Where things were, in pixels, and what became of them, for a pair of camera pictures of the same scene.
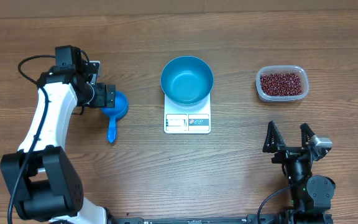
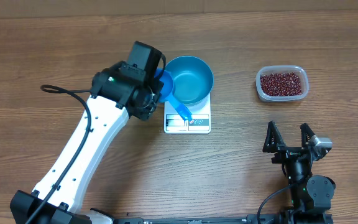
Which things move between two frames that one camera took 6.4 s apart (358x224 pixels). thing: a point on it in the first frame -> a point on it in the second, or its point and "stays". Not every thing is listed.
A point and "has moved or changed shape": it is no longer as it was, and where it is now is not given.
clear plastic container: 281,83 stays
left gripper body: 96,96 -> 148,84
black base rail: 199,219 stays
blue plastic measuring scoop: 121,105 has moved or changed shape
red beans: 281,84 stays
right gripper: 269,147 stays
